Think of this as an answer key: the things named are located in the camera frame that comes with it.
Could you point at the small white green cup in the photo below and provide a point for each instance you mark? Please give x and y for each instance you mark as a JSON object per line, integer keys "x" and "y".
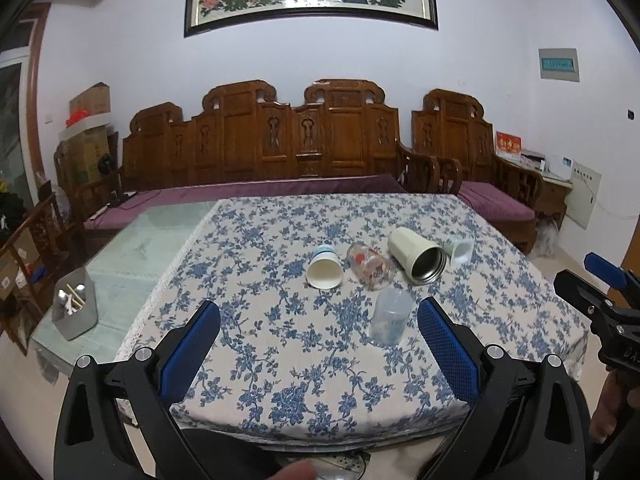
{"x": 461, "y": 251}

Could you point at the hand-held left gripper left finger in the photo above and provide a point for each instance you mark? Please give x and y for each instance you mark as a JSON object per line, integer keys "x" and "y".
{"x": 187, "y": 355}

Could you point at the clear plastic cup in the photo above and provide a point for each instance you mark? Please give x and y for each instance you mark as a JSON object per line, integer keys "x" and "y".
{"x": 390, "y": 317}

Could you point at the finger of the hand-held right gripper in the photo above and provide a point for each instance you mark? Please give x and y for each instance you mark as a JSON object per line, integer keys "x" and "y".
{"x": 580, "y": 287}
{"x": 602, "y": 268}

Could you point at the person's right hand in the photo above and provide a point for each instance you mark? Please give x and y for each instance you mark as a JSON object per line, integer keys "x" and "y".
{"x": 607, "y": 407}

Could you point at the small cardboard box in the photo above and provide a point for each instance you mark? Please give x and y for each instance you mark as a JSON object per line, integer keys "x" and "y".
{"x": 92, "y": 100}

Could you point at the grey utensil container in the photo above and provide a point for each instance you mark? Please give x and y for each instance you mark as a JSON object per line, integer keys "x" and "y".
{"x": 75, "y": 317}

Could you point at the carved wooden armchair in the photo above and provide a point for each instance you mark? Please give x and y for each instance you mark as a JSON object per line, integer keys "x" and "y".
{"x": 460, "y": 130}

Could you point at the white metal wall box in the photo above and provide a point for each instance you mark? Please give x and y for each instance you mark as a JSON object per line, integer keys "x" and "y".
{"x": 582, "y": 195}

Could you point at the wooden chopstick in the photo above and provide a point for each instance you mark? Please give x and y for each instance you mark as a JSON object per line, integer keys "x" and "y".
{"x": 76, "y": 296}

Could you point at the wooden side chair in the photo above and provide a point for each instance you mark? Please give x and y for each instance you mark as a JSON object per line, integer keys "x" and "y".
{"x": 35, "y": 255}

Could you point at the grey wall panel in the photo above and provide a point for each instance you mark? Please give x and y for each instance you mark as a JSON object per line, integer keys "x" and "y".
{"x": 559, "y": 65}

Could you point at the purple armchair cushion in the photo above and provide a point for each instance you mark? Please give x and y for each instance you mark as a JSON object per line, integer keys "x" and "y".
{"x": 492, "y": 202}

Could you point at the red plastic item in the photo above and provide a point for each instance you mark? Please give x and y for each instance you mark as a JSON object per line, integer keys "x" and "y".
{"x": 79, "y": 116}

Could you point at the blue floral tablecloth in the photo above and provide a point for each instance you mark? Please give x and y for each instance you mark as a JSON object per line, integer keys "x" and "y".
{"x": 280, "y": 340}

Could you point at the green glass-topped table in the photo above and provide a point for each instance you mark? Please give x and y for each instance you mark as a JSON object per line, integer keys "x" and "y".
{"x": 140, "y": 255}

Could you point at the carved wooden sofa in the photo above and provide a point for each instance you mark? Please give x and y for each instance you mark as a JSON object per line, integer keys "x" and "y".
{"x": 300, "y": 135}

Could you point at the large cardboard box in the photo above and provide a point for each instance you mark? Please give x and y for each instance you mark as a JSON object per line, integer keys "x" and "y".
{"x": 85, "y": 160}

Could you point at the person's left hand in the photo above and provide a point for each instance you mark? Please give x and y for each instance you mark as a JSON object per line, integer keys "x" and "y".
{"x": 295, "y": 471}

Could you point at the red desk calendar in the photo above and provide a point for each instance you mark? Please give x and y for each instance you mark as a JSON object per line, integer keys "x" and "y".
{"x": 508, "y": 146}

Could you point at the white paper cup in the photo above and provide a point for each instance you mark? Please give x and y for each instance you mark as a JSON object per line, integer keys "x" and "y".
{"x": 325, "y": 272}

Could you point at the clear plastic bag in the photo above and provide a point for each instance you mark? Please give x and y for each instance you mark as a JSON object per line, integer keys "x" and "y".
{"x": 548, "y": 240}

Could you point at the wooden side cabinet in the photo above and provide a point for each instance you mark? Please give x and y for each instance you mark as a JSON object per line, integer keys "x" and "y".
{"x": 550, "y": 195}

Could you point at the purple sofa cushion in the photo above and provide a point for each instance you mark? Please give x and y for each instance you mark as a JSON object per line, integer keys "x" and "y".
{"x": 250, "y": 187}

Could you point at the glass cup with red print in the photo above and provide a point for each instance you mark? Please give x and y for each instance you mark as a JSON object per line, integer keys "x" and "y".
{"x": 372, "y": 265}

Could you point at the white desktop device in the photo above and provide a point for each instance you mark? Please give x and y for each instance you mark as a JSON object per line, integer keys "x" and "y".
{"x": 560, "y": 167}

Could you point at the cream steel-lined thermos cup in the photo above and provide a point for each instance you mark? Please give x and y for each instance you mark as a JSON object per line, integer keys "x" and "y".
{"x": 410, "y": 250}

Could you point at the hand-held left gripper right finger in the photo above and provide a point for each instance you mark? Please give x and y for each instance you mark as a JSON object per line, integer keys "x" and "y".
{"x": 447, "y": 355}

